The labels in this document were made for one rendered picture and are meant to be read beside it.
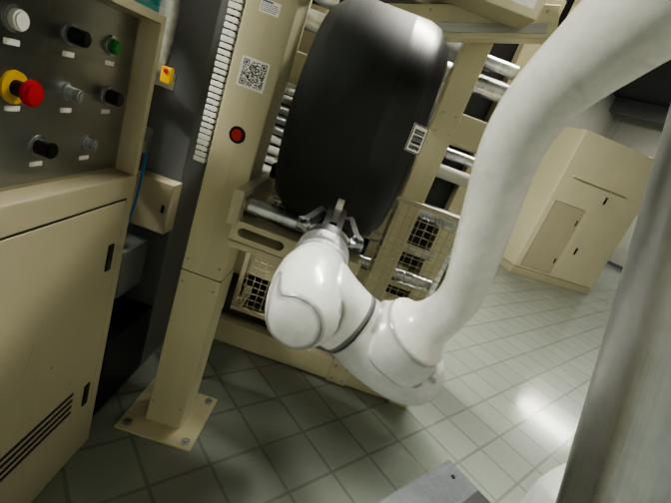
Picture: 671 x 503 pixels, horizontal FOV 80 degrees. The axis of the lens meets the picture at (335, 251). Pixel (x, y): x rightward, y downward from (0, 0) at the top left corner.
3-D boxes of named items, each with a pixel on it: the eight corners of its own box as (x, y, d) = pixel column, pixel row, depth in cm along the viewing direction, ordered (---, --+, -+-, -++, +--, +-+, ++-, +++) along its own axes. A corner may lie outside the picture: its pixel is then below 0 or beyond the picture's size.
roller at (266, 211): (243, 214, 111) (241, 208, 106) (249, 200, 112) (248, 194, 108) (361, 257, 112) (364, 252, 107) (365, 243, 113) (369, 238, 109)
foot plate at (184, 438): (113, 427, 136) (114, 422, 135) (154, 379, 161) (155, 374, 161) (189, 453, 137) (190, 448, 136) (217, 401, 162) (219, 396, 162)
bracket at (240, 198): (225, 223, 105) (234, 188, 102) (263, 196, 143) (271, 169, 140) (237, 227, 105) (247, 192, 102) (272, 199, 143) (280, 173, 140)
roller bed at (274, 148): (243, 167, 151) (265, 86, 141) (254, 163, 165) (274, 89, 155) (293, 185, 152) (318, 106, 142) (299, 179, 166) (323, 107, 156)
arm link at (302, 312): (269, 267, 63) (331, 319, 65) (234, 327, 49) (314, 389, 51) (314, 222, 58) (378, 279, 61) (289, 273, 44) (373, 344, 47)
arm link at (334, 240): (297, 232, 59) (305, 218, 65) (281, 281, 63) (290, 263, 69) (354, 252, 60) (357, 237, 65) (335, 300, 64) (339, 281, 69)
